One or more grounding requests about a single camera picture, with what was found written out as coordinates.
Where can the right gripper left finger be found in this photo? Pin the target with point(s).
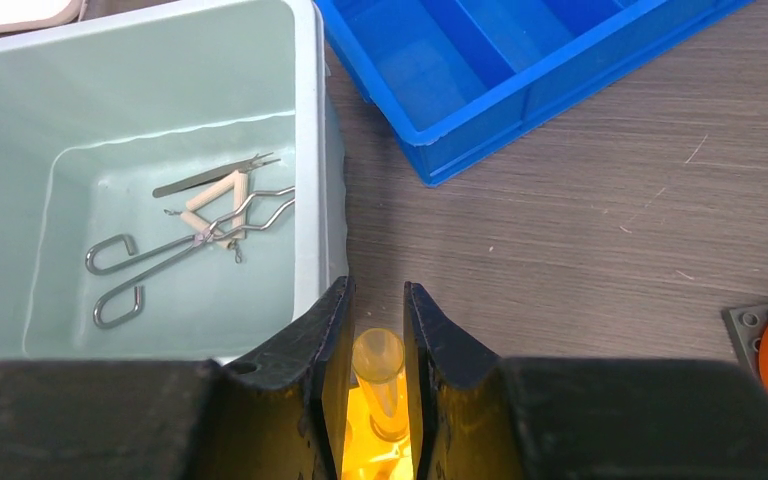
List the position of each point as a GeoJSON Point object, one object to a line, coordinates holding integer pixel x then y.
{"type": "Point", "coordinates": [277, 412]}

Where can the light green plastic tub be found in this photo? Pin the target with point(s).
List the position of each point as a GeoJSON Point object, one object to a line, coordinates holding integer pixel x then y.
{"type": "Point", "coordinates": [95, 116]}

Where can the blue divided plastic bin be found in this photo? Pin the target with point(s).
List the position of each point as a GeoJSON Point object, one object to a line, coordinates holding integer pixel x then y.
{"type": "Point", "coordinates": [459, 80]}

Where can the metal crucible tongs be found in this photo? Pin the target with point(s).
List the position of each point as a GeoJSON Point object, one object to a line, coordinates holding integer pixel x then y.
{"type": "Point", "coordinates": [189, 245]}

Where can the white tub lid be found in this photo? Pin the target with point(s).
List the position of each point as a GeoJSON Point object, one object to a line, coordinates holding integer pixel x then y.
{"type": "Point", "coordinates": [24, 15]}

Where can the thin metal tweezers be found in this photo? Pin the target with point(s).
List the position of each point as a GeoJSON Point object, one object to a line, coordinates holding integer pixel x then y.
{"type": "Point", "coordinates": [214, 175]}

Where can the yellow test tube rack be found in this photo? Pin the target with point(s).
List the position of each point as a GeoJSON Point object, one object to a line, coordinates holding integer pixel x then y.
{"type": "Point", "coordinates": [365, 455]}

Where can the white clay triangle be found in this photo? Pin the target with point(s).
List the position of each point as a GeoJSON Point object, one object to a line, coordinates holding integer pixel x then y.
{"type": "Point", "coordinates": [234, 187]}

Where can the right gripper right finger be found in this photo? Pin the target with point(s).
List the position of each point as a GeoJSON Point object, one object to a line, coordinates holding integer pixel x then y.
{"type": "Point", "coordinates": [477, 415]}

